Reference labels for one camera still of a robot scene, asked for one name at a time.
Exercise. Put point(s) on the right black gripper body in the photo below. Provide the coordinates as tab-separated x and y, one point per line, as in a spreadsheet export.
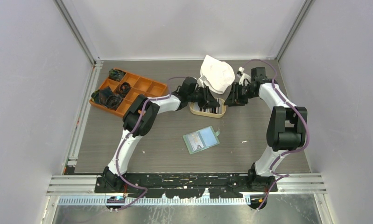
243	91

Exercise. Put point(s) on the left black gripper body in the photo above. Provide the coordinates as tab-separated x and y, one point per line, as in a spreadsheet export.
200	97

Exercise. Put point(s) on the green card holder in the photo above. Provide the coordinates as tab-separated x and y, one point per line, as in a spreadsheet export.
209	137

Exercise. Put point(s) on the white gold-lettered card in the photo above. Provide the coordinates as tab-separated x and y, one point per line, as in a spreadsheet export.
195	141

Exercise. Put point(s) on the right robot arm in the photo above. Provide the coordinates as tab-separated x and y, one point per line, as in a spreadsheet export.
286	130

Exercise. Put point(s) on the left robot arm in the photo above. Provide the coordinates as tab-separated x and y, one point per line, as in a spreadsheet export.
138	121

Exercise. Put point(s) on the beige oval card tray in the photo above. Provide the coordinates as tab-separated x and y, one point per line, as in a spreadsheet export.
217	112

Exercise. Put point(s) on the white folded cloth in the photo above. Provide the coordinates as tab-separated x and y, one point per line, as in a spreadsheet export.
219	74

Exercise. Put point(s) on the orange compartment tray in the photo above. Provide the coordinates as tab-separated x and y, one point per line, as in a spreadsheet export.
139	85

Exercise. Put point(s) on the dark rolled sock middle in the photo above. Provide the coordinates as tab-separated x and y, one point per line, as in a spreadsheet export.
123	89

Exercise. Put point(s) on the dark rolled sock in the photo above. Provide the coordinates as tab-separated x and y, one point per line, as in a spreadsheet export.
116	74
123	89

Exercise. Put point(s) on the dark rolled sock top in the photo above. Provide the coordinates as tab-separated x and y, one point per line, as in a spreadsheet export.
116	74

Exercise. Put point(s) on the dark rolled socks large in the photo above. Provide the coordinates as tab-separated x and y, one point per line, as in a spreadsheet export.
107	98

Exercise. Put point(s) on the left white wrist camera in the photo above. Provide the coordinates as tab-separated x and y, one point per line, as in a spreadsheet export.
201	81

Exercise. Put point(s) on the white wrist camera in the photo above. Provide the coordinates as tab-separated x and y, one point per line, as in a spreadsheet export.
244	78
201	81

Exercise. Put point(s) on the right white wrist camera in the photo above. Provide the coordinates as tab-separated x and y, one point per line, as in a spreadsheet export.
244	78

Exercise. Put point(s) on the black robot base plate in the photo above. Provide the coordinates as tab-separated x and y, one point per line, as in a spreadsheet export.
185	185

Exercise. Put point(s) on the perforated metal rail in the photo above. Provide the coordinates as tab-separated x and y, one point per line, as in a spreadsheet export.
118	200

